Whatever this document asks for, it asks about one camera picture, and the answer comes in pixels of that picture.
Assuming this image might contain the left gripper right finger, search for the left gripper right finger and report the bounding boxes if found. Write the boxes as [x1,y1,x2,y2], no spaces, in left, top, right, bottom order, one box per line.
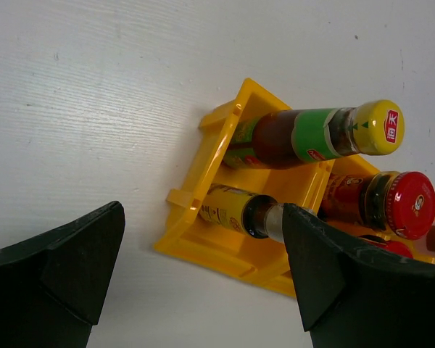
[283,204,435,347]

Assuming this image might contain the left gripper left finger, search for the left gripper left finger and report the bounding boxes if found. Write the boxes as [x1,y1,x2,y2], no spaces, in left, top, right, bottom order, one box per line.
[0,202,125,347]

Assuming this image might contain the red-lid sauce jar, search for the red-lid sauce jar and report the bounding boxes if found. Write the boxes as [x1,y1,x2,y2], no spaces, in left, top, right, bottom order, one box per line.
[320,171,435,240]
[360,235,413,259]

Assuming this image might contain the small yellow-label oil bottle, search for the small yellow-label oil bottle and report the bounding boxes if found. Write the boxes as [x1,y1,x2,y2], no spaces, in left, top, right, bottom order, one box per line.
[199,184,284,243]

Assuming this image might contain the yellow-cap green-label sauce bottle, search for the yellow-cap green-label sauce bottle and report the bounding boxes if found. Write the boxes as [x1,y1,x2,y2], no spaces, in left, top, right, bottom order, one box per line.
[223,99,405,170]

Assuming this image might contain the yellow three-compartment bin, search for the yellow three-compartment bin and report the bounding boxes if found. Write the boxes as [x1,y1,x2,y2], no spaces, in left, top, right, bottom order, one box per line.
[154,78,435,299]

